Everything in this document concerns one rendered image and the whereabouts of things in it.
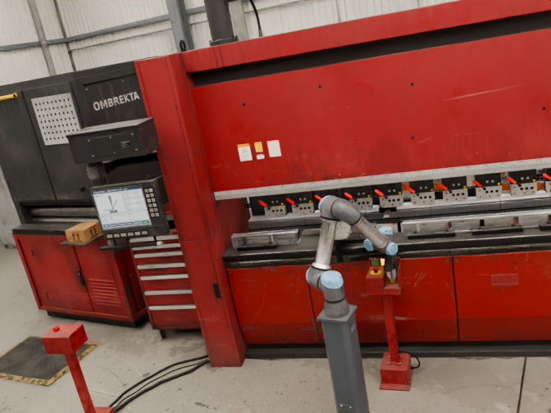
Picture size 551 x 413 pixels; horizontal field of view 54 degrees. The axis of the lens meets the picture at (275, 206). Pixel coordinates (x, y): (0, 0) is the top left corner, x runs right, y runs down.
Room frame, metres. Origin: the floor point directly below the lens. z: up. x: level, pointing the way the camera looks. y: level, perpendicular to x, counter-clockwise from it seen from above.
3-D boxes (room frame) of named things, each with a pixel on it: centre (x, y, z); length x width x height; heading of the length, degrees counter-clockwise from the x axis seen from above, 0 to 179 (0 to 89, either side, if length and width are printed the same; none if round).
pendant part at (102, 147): (3.44, 0.93, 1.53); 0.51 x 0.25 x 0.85; 75
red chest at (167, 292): (4.30, 0.91, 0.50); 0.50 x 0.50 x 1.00; 72
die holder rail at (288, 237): (3.68, 0.11, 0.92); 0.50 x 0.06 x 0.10; 72
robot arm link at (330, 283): (2.72, -0.23, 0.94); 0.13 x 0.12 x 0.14; 25
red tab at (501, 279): (3.05, -1.34, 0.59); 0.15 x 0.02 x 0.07; 72
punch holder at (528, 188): (3.15, -1.53, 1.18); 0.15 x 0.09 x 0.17; 72
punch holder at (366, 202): (3.46, -0.58, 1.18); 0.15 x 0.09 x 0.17; 72
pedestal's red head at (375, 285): (3.09, -0.59, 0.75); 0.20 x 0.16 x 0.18; 68
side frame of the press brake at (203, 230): (3.97, 0.47, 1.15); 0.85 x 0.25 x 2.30; 162
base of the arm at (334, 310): (2.72, -0.23, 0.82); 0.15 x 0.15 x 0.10
